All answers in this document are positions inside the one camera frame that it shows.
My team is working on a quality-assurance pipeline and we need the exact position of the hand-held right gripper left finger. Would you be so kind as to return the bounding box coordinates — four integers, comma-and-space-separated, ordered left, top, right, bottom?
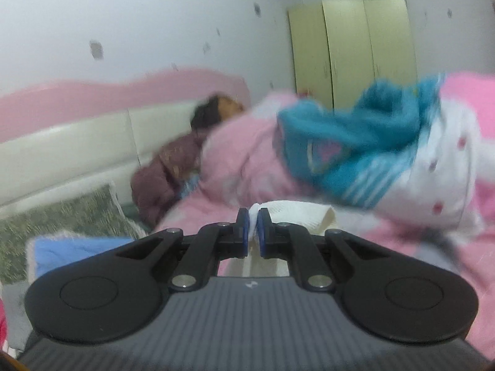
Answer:
116, 207, 249, 291

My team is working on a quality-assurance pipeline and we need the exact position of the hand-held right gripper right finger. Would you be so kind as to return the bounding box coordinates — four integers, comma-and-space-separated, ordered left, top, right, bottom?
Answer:
258, 208, 392, 292

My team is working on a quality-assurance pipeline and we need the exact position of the white shirt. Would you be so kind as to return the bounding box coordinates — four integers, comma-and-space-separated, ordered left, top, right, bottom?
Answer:
248, 199, 337, 242

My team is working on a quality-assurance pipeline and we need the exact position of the pink floral duvet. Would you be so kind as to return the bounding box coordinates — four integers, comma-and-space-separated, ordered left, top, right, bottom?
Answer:
155, 70, 495, 341

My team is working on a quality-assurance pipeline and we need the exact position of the teal patterned blanket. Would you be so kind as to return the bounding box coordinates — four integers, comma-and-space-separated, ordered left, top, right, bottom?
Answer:
274, 75, 445, 210

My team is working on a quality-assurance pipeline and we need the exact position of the blue folded garment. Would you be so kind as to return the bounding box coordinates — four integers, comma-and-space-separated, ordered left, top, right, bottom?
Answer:
25, 235, 137, 281

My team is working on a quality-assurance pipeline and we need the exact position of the green patterned pillow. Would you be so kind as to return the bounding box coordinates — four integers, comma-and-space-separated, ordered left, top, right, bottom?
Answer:
0, 181, 144, 284

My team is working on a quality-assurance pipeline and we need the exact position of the pink and cream headboard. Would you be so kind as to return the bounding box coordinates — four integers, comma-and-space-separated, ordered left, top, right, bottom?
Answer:
0, 68, 252, 210

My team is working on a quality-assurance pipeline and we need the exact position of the pale yellow wardrobe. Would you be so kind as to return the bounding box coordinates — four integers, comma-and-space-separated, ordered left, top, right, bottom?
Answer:
287, 0, 419, 111

